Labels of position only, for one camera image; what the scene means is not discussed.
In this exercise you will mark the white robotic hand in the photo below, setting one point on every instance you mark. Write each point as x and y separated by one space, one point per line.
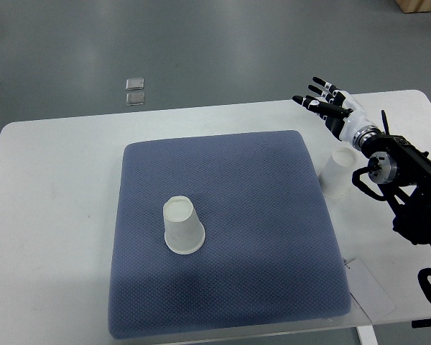
334 103

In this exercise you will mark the white paper cup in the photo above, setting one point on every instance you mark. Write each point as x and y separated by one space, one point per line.
183 232
335 176

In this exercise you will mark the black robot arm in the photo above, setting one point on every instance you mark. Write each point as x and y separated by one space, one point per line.
396 172

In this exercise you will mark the wooden furniture corner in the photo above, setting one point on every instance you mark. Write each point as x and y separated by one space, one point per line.
414 6

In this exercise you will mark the blue mesh cushion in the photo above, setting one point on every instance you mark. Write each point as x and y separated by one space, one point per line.
270 253

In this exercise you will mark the lower floor plate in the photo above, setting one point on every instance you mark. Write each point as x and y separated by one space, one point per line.
136 98

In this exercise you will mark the floor plate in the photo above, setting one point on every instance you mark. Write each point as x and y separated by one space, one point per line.
133 84
136 98

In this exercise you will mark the white paper tag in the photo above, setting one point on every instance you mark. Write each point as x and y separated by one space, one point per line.
367 292

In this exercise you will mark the upper floor plate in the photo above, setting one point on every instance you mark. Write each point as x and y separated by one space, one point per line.
133 84

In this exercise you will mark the white paper cup on cushion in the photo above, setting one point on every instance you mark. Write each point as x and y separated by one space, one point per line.
183 232

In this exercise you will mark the white table leg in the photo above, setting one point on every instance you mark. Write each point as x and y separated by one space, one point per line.
366 335

